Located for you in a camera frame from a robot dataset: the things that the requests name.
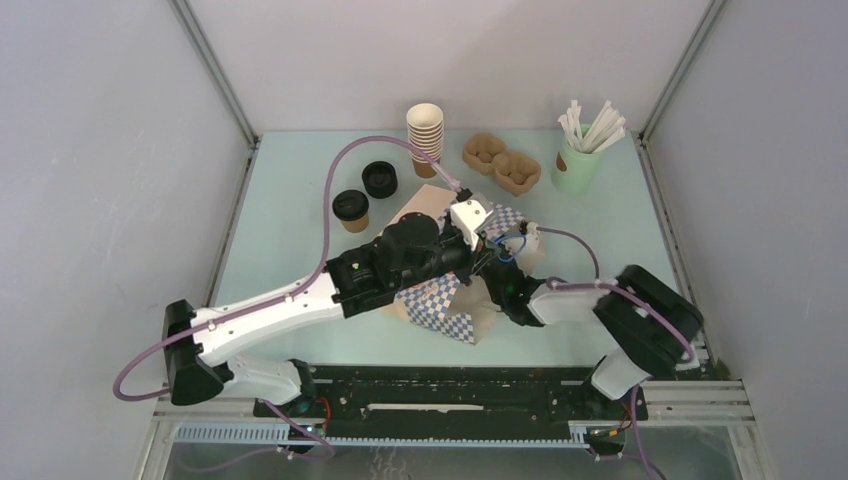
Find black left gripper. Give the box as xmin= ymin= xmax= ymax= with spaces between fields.
xmin=393 ymin=211 xmax=500 ymax=292

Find paper takeout bag blue handles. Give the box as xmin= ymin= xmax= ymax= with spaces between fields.
xmin=381 ymin=185 xmax=544 ymax=345

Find black cup lid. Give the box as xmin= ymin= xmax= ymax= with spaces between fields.
xmin=331 ymin=189 xmax=370 ymax=220

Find single brown paper cup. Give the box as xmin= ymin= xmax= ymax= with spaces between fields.
xmin=340 ymin=212 xmax=369 ymax=233

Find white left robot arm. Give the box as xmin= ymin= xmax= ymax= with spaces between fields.
xmin=165 ymin=207 xmax=490 ymax=417

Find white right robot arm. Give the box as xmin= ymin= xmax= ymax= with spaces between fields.
xmin=480 ymin=261 xmax=703 ymax=418

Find stack of black cup lids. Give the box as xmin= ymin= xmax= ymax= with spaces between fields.
xmin=361 ymin=161 xmax=398 ymax=199

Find brown pulp cup carrier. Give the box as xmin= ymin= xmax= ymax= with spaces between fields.
xmin=462 ymin=132 xmax=542 ymax=197

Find green straw holder cup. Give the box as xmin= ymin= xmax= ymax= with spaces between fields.
xmin=551 ymin=138 xmax=604 ymax=195

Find stack of brown paper cups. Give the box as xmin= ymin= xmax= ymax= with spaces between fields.
xmin=406 ymin=103 xmax=444 ymax=162

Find bundle of white wrapped straws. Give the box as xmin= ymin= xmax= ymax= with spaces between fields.
xmin=558 ymin=100 xmax=626 ymax=154

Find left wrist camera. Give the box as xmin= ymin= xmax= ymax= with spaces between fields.
xmin=449 ymin=189 xmax=494 ymax=251

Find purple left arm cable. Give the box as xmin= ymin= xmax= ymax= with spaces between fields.
xmin=112 ymin=135 xmax=465 ymax=465

